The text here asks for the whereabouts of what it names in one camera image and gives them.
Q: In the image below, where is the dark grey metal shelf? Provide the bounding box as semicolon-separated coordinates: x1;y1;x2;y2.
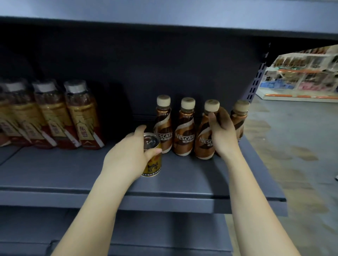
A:
0;0;338;256

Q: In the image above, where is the person's left hand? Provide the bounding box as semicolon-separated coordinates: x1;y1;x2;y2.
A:
101;124;163;185

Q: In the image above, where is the person's left forearm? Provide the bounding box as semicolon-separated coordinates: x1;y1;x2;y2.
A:
51;163;138;256

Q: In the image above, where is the person's right forearm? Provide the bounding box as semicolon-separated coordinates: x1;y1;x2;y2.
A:
223;149;301;256

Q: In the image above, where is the gold drink can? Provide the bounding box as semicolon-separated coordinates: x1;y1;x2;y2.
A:
140;133;162;177

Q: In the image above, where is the white metal rack orange trim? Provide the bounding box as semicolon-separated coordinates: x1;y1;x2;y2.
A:
256;45;338;103

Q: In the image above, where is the person's right hand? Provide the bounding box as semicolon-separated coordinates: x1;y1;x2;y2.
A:
208;107;240;159

